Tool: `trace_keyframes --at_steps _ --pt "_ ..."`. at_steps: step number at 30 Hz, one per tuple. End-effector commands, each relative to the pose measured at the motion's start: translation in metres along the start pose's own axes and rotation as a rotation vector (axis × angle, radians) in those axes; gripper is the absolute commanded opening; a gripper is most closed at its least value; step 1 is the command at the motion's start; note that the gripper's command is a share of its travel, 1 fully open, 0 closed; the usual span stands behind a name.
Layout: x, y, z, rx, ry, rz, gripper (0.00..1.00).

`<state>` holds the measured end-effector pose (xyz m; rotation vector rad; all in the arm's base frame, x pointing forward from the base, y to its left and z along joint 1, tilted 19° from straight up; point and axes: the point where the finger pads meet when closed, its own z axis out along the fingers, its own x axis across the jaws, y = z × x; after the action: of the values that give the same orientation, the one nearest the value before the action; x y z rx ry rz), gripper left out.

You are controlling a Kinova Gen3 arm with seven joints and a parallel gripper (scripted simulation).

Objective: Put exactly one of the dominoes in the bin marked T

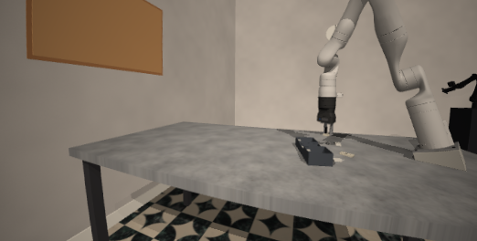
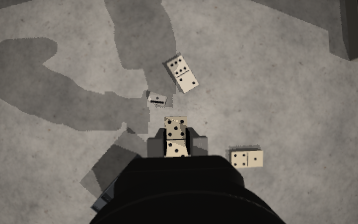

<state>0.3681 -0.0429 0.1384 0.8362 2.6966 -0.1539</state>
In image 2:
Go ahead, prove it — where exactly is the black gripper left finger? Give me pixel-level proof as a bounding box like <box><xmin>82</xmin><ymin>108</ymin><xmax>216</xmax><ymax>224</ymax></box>
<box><xmin>147</xmin><ymin>128</ymin><xmax>167</xmax><ymax>158</ymax></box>

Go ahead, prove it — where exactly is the dark grey rack of three bins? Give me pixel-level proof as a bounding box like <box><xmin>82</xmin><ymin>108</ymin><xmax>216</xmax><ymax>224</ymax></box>
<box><xmin>90</xmin><ymin>154</ymin><xmax>141</xmax><ymax>213</ymax></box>

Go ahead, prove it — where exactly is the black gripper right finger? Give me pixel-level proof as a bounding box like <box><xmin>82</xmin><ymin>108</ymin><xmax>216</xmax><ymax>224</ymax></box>
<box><xmin>186</xmin><ymin>127</ymin><xmax>208</xmax><ymax>156</ymax></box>

